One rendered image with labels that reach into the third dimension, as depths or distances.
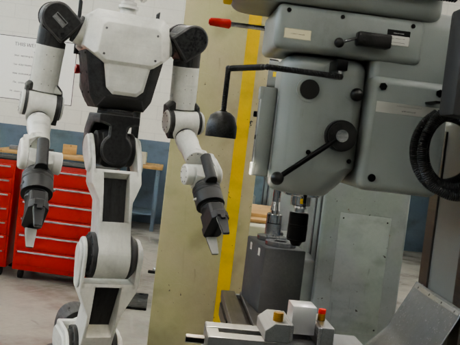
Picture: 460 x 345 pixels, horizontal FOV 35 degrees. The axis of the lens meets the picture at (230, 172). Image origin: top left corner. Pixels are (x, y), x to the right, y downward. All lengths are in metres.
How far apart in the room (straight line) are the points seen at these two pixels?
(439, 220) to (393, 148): 0.32
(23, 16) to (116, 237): 8.90
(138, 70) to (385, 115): 0.93
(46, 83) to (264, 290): 0.93
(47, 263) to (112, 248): 4.16
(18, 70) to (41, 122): 8.70
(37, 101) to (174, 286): 1.48
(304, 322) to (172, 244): 1.95
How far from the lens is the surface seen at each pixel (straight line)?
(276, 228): 2.21
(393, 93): 1.69
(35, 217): 2.00
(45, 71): 2.37
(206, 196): 2.21
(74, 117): 10.83
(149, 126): 10.74
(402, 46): 1.71
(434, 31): 1.74
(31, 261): 6.47
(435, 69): 1.74
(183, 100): 2.47
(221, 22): 1.85
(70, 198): 6.31
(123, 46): 2.33
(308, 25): 1.66
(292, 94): 1.67
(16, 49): 11.02
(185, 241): 3.50
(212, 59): 3.48
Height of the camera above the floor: 1.43
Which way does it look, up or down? 3 degrees down
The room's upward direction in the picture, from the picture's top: 7 degrees clockwise
